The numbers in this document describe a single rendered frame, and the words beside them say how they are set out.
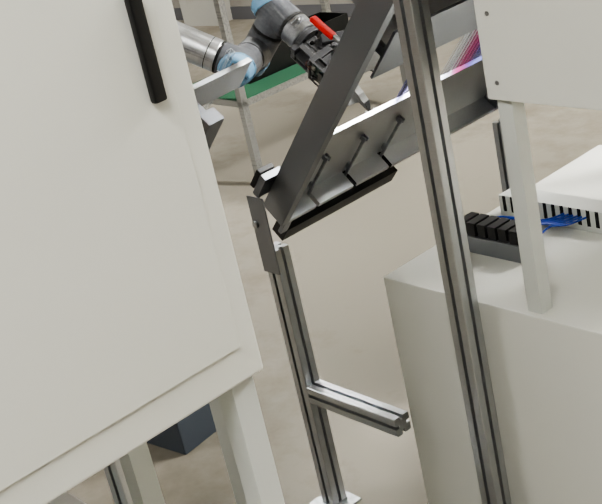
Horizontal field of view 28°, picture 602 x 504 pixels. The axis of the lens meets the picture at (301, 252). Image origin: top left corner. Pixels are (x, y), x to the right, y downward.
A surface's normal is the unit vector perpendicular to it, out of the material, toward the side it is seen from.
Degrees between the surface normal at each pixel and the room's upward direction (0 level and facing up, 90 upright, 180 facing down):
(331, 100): 90
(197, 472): 0
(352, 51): 90
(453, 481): 90
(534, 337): 90
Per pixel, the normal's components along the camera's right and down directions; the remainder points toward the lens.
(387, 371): -0.20, -0.90
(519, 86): -0.72, 0.41
